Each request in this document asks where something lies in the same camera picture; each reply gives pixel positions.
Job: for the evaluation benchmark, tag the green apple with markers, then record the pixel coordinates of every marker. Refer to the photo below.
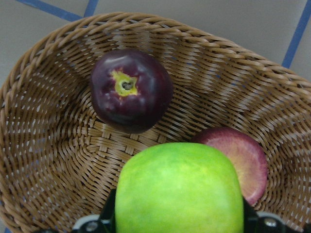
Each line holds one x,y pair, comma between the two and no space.
179,188

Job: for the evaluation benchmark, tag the dark red apple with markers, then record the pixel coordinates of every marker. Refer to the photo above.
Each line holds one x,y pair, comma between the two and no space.
130,90

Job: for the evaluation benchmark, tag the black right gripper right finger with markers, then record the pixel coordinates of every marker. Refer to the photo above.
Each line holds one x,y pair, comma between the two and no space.
263,222

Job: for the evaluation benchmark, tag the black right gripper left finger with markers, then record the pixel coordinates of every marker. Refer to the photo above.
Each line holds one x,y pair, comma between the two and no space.
101,223

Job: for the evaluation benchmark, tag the bright red apple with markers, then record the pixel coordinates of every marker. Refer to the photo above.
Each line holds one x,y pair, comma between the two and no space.
246,155

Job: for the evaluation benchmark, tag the woven wicker basket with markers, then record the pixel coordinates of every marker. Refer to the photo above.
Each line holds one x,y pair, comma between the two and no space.
58,162

